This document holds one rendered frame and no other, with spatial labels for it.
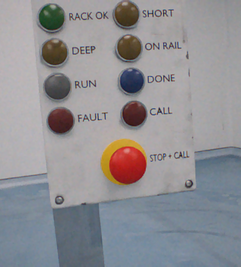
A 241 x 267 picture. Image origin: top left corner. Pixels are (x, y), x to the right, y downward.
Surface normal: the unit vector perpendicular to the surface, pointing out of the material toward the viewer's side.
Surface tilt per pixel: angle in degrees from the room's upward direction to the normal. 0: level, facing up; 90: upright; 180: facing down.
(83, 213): 90
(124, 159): 86
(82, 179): 90
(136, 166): 91
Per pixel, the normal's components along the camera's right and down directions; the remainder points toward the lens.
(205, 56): 0.33, 0.09
